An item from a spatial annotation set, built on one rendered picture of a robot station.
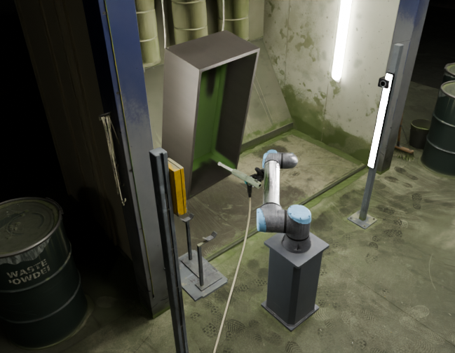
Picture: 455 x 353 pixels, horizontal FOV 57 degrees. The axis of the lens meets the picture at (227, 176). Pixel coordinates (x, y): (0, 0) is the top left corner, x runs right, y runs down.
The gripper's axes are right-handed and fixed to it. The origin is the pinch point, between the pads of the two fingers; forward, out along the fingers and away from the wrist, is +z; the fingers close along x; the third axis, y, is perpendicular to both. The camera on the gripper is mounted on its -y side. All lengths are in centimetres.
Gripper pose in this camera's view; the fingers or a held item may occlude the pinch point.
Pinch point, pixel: (248, 183)
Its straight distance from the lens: 360.8
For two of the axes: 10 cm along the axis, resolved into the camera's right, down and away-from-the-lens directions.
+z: -6.8, 4.7, -5.6
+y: 0.3, 7.8, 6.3
